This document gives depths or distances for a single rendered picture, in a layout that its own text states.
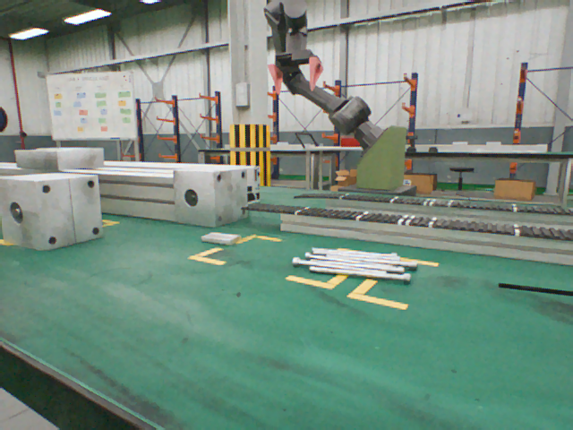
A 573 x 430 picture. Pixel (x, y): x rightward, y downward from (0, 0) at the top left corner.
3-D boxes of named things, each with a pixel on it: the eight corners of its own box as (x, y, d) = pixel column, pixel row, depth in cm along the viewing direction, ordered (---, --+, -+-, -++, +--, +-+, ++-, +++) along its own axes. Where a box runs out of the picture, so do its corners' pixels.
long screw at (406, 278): (410, 281, 40) (410, 272, 40) (409, 285, 39) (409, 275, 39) (312, 271, 44) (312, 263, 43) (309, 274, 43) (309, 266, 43)
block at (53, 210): (117, 234, 61) (112, 174, 59) (44, 252, 51) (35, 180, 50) (78, 227, 66) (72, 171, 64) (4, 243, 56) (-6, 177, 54)
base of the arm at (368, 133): (396, 133, 123) (369, 160, 128) (378, 116, 125) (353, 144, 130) (390, 130, 115) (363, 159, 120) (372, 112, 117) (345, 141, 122)
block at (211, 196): (254, 215, 76) (253, 167, 74) (215, 227, 65) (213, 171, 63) (218, 211, 80) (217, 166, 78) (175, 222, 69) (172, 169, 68)
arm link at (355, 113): (372, 128, 126) (360, 139, 126) (351, 107, 128) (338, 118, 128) (373, 116, 117) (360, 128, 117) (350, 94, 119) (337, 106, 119)
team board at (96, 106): (49, 201, 614) (34, 72, 578) (72, 196, 663) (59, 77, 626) (134, 203, 584) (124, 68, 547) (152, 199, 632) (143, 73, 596)
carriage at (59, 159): (105, 178, 92) (102, 150, 91) (60, 183, 83) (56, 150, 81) (64, 176, 99) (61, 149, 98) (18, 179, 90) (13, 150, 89)
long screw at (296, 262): (292, 267, 45) (292, 258, 45) (295, 264, 46) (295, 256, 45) (385, 279, 41) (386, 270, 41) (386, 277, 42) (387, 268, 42)
